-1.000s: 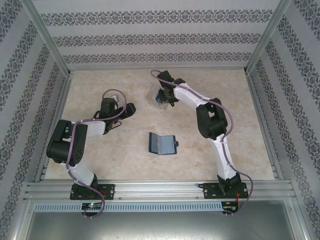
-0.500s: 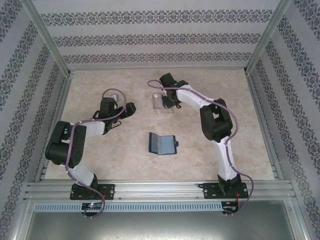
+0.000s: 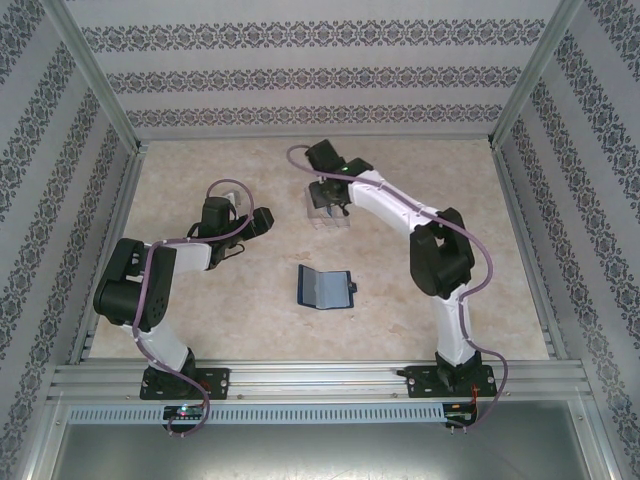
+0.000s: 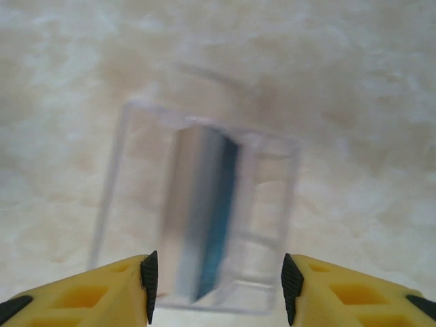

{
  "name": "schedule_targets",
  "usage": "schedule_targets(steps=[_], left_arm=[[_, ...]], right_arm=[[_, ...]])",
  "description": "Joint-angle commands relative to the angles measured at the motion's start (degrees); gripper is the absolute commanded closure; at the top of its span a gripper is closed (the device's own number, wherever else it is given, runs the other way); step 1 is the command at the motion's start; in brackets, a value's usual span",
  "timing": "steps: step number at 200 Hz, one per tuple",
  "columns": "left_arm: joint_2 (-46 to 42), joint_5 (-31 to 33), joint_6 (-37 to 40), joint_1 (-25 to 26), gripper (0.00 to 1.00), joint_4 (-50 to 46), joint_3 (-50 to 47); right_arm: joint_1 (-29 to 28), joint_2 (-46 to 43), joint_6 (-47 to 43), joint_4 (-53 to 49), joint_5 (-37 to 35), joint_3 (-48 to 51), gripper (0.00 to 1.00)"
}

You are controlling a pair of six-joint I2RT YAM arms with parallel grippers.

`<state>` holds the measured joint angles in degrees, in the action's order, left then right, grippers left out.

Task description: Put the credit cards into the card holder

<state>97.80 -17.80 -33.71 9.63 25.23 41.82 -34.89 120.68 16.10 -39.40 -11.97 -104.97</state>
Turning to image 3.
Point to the grey metal panel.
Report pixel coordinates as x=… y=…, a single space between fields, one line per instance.
x=320 y=450

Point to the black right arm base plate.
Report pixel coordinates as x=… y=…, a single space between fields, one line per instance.
x=420 y=382

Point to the clear plastic card box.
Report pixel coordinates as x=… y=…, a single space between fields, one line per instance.
x=320 y=222

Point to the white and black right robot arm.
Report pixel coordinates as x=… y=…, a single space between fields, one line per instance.
x=385 y=200

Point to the wide aluminium mounting rail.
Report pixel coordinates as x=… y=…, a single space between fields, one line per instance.
x=320 y=382

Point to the aluminium frame rail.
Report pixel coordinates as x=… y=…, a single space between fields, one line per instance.
x=513 y=200
x=126 y=200
x=315 y=137

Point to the blue card holder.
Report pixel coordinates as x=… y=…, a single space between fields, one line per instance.
x=312 y=285

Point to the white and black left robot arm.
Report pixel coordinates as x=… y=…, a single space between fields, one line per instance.
x=192 y=257

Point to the aluminium frame post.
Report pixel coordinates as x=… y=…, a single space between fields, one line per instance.
x=540 y=70
x=95 y=75

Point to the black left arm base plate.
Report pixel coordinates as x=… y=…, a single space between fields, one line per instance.
x=217 y=382

